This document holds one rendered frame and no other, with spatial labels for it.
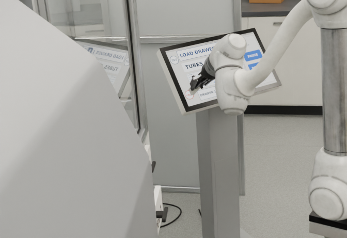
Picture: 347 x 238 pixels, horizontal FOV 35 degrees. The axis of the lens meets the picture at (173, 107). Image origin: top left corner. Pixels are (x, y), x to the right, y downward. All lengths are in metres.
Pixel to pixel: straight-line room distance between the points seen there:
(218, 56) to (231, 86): 0.14
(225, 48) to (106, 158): 1.40
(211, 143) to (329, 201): 1.03
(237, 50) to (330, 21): 0.48
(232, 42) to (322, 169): 0.57
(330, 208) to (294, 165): 2.27
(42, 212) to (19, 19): 0.28
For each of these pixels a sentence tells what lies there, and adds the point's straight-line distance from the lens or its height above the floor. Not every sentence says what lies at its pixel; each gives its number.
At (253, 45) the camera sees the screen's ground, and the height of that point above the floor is 1.13.
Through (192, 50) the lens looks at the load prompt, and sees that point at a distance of 2.48.
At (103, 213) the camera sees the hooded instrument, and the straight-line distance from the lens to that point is 0.56.
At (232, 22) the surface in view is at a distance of 3.20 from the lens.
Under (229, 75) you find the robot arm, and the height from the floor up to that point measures 1.22.
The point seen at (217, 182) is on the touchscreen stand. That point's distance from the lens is 2.71.
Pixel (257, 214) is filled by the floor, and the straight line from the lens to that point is 3.41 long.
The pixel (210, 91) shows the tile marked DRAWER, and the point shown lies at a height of 1.01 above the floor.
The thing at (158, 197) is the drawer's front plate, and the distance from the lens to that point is 1.80.
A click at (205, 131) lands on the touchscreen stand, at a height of 0.77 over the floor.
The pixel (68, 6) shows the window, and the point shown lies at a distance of 1.32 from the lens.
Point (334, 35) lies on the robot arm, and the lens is 1.60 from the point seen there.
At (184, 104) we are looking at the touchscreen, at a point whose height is 0.99.
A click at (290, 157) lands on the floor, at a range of 4.07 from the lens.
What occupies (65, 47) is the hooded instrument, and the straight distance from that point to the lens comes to 0.67.
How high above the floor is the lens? 1.83
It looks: 21 degrees down
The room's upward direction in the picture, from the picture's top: 4 degrees counter-clockwise
